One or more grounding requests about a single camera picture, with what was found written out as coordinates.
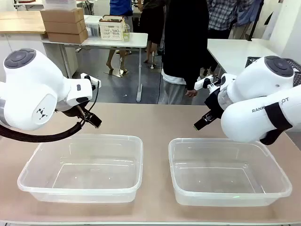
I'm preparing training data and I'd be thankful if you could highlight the clear storage box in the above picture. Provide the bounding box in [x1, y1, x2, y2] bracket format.
[84, 16, 104, 38]

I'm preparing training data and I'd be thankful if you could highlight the person in dark clothes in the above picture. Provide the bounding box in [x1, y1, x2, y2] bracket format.
[138, 0, 166, 65]

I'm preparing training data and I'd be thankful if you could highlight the black strap on arm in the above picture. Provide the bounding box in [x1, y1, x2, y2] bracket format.
[260, 102, 293, 145]

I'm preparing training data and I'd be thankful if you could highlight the brown cardboard box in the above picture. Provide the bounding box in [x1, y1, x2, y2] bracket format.
[43, 20, 87, 34]
[47, 29, 89, 44]
[40, 8, 85, 24]

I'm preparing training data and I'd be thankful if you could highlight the person in blue shirt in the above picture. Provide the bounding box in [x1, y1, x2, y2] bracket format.
[105, 0, 135, 73]

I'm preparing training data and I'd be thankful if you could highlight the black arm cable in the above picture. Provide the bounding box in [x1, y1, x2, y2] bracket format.
[0, 80, 102, 143]

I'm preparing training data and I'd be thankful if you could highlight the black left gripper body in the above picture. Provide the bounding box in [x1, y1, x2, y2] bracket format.
[55, 100, 95, 121]

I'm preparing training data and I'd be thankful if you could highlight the person in plaid shirt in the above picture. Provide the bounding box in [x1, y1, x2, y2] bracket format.
[206, 0, 242, 40]

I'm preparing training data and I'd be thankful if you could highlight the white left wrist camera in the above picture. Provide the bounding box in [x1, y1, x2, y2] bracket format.
[79, 73, 102, 91]

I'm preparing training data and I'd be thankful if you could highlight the pale green plastic cup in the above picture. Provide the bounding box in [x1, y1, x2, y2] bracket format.
[122, 23, 131, 40]

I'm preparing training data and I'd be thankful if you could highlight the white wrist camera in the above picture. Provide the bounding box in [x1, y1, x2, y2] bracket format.
[194, 74, 222, 91]
[79, 73, 102, 91]

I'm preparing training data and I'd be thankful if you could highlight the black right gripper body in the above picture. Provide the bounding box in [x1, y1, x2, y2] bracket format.
[204, 90, 228, 123]

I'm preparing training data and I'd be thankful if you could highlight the clear plastic bin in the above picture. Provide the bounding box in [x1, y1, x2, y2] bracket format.
[168, 137, 293, 207]
[17, 133, 144, 204]

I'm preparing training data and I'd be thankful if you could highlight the white folding table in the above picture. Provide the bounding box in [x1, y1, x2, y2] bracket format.
[42, 32, 149, 102]

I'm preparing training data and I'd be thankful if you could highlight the wooden counter top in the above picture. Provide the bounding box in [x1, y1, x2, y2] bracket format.
[0, 11, 47, 35]

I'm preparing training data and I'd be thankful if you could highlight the white lattice basket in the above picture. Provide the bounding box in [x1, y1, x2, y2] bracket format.
[98, 15, 125, 41]

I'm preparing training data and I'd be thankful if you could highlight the person in black coat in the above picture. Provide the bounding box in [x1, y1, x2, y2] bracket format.
[161, 0, 218, 105]

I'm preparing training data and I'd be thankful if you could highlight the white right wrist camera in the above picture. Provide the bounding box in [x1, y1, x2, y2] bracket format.
[194, 74, 222, 91]

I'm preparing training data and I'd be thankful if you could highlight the white storage box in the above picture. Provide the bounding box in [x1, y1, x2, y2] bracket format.
[44, 0, 77, 10]

